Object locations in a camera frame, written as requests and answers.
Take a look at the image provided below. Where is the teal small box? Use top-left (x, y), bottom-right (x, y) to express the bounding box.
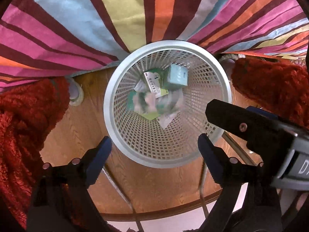
top-left (163, 64), bottom-right (188, 90)

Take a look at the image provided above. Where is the green white box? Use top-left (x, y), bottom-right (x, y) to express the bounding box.
top-left (143, 68), bottom-right (169, 98)

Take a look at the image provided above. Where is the white small paper box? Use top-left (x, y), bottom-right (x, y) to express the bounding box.
top-left (127, 89), bottom-right (184, 115)

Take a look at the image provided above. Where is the white paper bag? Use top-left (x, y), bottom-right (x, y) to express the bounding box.
top-left (156, 111), bottom-right (179, 129)

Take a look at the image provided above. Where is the lime green DHC box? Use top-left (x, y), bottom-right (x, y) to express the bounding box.
top-left (141, 112), bottom-right (160, 120)

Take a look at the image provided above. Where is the white mesh trash basket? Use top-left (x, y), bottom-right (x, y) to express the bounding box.
top-left (103, 40), bottom-right (232, 168)

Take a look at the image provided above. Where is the red shaggy rug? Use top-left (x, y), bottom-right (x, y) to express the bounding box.
top-left (1, 57), bottom-right (308, 228)

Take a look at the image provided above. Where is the clear tape roll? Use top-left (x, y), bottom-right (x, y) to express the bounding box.
top-left (66, 78), bottom-right (84, 106)

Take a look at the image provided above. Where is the striped colourful bed sheet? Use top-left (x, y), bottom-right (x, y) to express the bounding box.
top-left (1, 0), bottom-right (308, 91)

